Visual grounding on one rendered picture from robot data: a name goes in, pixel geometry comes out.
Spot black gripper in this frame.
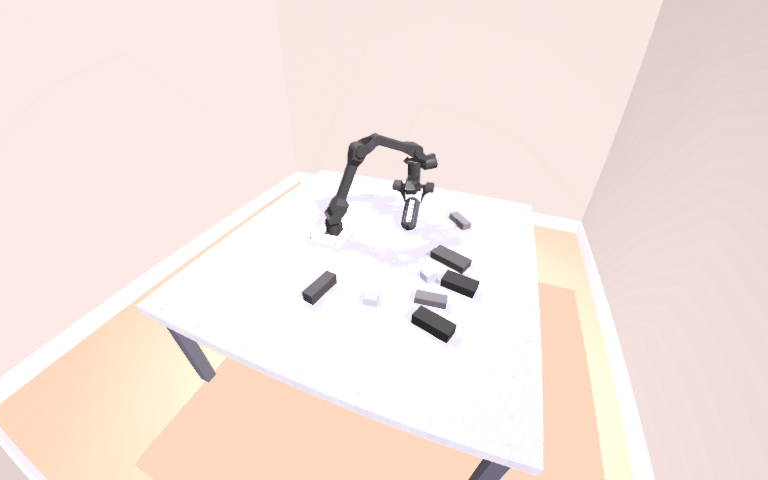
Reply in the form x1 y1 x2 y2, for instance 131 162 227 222
392 173 435 204

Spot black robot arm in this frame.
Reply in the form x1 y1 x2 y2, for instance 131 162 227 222
323 133 438 236

